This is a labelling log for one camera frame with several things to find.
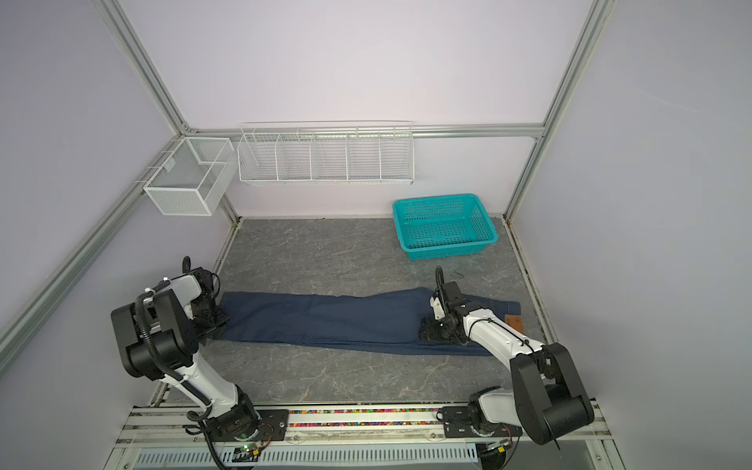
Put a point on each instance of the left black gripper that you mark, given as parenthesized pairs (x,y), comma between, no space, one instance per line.
(221,319)

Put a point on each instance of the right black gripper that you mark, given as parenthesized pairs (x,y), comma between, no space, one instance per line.
(428,331)

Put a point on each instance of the dark blue denim trousers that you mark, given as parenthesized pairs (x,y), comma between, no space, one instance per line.
(387,323)

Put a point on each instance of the teal plastic basket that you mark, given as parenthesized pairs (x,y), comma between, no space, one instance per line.
(443,226)

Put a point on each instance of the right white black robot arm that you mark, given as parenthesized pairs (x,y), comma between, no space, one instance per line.
(548,398)

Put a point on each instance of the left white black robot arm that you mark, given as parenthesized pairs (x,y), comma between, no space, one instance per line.
(159,336)

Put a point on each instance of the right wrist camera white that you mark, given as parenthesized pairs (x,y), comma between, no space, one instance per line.
(437,308)

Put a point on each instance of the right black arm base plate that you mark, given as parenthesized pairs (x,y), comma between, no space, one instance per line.
(457,423)

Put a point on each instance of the aluminium front mounting rail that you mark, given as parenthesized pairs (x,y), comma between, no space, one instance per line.
(311,425)

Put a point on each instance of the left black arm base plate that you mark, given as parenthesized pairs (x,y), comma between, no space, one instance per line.
(270,425)

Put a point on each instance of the small white mesh wall basket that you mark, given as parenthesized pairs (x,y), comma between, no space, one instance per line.
(194,177)

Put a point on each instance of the white slotted cable duct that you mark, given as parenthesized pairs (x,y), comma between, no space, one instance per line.
(308,456)

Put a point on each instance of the long white wire wall basket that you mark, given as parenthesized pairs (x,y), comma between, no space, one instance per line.
(330,159)

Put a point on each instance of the aluminium frame back crossbar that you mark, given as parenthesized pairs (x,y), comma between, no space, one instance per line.
(320,128)

